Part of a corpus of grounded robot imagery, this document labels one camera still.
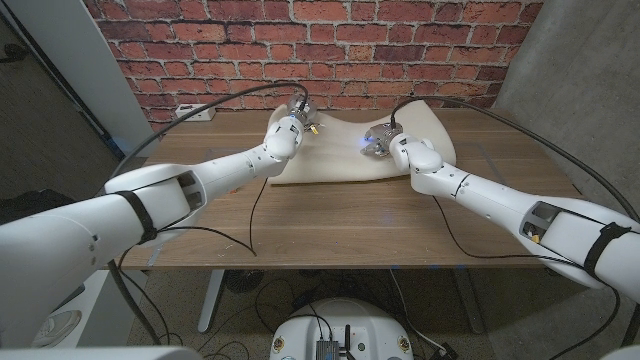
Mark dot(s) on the black floor fan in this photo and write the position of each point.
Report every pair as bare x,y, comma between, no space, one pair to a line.
244,280

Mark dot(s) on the black floor plug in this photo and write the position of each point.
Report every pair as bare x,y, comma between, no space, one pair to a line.
445,351

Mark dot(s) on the black cloth bundle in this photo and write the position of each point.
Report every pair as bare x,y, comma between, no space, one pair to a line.
25,202

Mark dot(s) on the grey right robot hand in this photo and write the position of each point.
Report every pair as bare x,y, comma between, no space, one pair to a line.
382,137

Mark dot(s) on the red brick print backdrop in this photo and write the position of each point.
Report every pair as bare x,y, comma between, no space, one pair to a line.
300,40

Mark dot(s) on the white table leg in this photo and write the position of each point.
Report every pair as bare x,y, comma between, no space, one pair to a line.
210,305

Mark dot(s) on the white power strip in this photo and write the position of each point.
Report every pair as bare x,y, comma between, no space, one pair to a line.
187,111

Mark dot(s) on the small grey electronics box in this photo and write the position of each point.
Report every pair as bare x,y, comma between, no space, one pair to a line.
327,350

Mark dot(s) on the beige cloth sheet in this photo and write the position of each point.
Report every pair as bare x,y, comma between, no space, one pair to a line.
340,150

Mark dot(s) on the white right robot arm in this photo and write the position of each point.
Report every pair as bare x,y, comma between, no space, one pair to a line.
500,200

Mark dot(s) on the white sneaker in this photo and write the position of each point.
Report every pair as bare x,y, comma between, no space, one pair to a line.
55,327

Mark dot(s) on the grey table leg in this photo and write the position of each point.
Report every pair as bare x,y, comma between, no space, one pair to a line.
470,305

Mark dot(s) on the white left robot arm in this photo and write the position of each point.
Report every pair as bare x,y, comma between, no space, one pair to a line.
150,200

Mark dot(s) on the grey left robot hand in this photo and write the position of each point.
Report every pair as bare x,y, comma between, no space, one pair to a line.
300,107

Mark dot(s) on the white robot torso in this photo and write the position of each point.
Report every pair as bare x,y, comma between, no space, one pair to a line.
350,320

